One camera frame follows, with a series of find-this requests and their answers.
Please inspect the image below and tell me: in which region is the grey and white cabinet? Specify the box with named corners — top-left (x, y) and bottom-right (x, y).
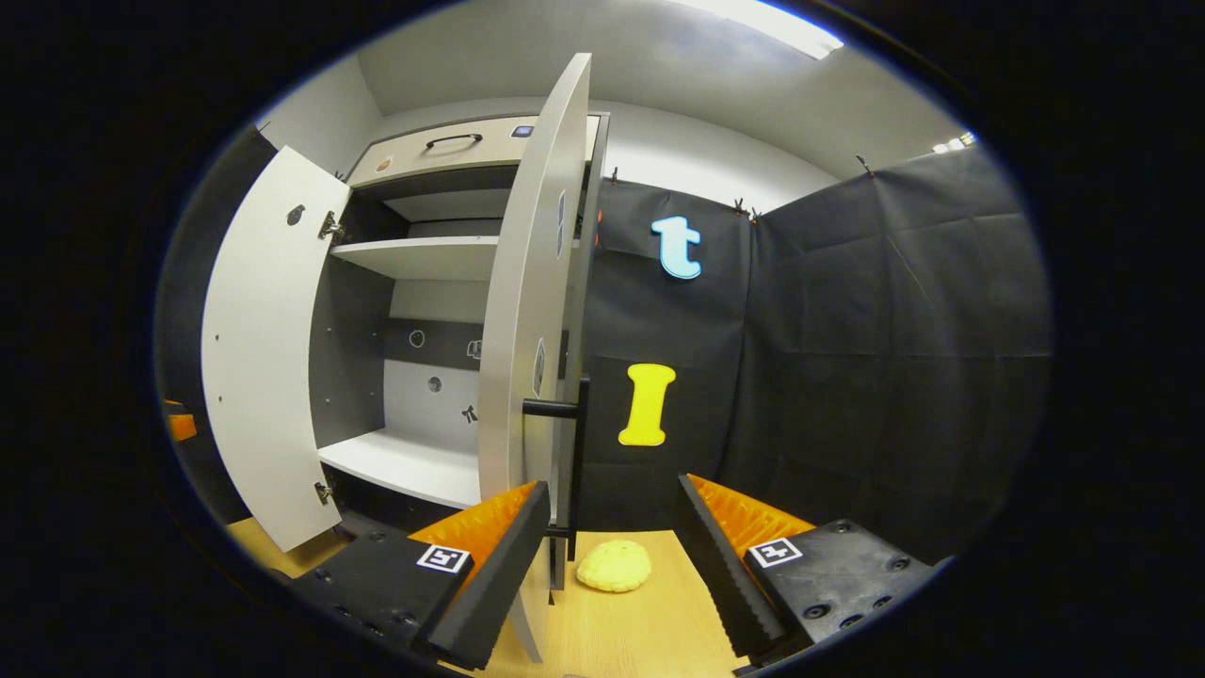
top-left (309, 111), bottom-right (611, 540)

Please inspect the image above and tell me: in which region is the white cabinet floor board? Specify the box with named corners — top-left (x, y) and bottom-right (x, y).
top-left (317, 428), bottom-right (484, 510)

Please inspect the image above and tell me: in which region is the black door handle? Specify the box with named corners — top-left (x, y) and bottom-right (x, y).
top-left (521, 375), bottom-right (592, 543)

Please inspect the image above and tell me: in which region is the white cabinet shelf board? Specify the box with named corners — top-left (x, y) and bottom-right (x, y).
top-left (329, 235), bottom-right (501, 282)

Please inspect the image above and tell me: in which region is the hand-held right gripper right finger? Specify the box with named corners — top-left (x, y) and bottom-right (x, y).
top-left (676, 474), bottom-right (940, 660)

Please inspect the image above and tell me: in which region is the long ceiling light panel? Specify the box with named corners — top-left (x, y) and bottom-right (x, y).
top-left (685, 0), bottom-right (845, 60)

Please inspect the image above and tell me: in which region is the yellow textured round bun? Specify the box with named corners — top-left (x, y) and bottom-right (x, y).
top-left (576, 539), bottom-right (652, 594)

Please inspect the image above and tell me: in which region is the white cabinet door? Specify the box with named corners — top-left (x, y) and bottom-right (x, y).
top-left (201, 144), bottom-right (354, 554)
top-left (475, 52), bottom-right (594, 665)

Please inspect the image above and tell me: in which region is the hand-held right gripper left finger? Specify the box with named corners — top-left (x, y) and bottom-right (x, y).
top-left (287, 480), bottom-right (552, 671)

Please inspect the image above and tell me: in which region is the beige cabinet drawer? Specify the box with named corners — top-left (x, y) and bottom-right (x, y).
top-left (346, 115), bottom-right (603, 189)

